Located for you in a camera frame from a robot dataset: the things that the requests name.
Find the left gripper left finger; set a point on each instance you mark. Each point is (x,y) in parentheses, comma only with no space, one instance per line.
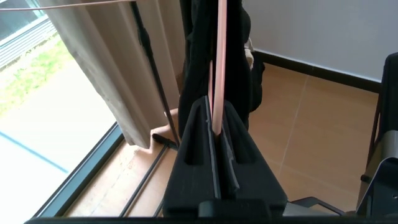
(189,174)

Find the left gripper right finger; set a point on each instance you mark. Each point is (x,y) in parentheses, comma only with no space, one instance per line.
(252,174)

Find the black shorts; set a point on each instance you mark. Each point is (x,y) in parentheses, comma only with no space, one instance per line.
(199,62)

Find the black clothes rack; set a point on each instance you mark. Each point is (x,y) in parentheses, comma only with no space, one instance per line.
(155,71)

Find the beige curtain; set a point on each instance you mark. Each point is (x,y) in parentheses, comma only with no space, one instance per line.
(109,62)

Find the window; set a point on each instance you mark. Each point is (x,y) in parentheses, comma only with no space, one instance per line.
(46,109)

